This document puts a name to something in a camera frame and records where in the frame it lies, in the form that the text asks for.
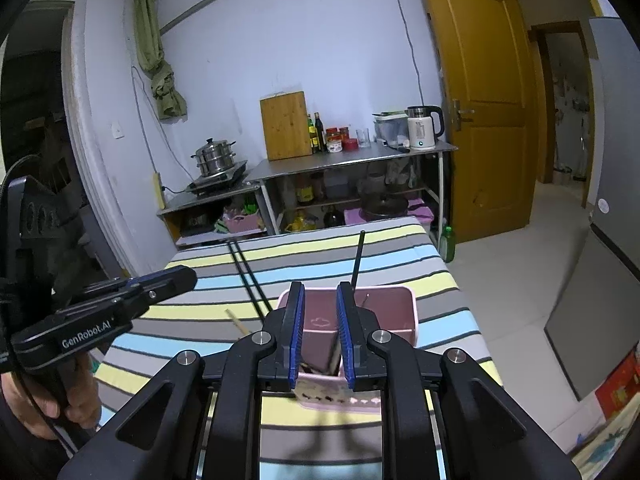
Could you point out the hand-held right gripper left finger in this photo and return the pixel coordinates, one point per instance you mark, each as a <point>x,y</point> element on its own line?
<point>298,330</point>

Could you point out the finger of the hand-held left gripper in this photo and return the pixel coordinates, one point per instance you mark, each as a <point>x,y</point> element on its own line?
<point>150,277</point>
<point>172,285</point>

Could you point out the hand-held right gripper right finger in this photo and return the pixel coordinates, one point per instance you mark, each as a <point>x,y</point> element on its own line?
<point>345,330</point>

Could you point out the pink utensil holder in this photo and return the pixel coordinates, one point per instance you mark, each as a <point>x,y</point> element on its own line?
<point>392,310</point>

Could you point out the wooden chopstick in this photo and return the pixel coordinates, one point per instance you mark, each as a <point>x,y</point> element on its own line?
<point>238,322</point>

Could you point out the person's left hand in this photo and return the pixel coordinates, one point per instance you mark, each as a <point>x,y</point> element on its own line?
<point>91,400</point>

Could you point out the yellowish power strip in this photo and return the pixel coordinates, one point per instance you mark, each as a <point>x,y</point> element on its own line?
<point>158,192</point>

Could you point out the low steel kitchen table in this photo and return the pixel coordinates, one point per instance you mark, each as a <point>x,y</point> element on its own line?
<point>200,202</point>

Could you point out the striped tablecloth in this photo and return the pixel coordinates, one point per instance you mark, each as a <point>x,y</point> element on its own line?
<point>400,260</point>

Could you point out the pink basket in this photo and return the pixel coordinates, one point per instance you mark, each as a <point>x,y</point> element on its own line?
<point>242,222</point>

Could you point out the black induction cooker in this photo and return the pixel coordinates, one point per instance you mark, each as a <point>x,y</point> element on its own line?
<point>217,182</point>

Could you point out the dark glass bottle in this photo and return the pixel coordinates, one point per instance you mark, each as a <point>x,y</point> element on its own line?
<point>332,217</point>

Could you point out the black wok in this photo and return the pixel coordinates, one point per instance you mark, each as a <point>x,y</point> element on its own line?
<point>385,206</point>

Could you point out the green plastic bottle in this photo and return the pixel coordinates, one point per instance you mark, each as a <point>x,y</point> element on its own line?
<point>449,247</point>

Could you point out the steel steamer pot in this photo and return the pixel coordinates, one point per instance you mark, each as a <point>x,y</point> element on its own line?
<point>215,157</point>

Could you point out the tall steel kitchen table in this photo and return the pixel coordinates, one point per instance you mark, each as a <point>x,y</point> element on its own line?
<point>350,157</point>

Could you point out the low red container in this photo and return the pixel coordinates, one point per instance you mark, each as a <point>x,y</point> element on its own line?
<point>350,144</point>

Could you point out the clear glass cup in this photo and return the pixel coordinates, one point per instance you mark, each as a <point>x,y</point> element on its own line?
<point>363,138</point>

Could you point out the yellow oil bottle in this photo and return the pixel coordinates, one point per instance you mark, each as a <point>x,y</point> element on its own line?
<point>311,137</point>

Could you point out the wooden cutting board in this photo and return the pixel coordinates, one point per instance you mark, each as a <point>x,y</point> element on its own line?
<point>286,127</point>

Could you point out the dark sauce bottle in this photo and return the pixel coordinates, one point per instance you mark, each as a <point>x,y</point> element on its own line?
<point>319,135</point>

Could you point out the small red lid jar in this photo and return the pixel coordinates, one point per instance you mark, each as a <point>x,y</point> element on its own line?
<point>344,133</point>

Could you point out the white storage box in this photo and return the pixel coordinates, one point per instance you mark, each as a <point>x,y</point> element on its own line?
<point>391,127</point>

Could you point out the white electric kettle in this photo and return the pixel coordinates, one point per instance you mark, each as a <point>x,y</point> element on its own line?
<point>420,130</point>

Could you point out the green curtain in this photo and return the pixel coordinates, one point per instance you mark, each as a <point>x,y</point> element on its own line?
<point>150,45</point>

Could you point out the yellow wooden door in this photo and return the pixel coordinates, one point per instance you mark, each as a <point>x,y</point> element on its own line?
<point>480,85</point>

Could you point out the red cardboard box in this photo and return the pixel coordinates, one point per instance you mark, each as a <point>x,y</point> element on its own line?
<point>620,390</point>

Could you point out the grey refrigerator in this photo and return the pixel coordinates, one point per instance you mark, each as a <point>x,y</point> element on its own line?
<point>610,160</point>

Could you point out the white light switch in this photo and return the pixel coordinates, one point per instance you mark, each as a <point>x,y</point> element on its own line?
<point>117,130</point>

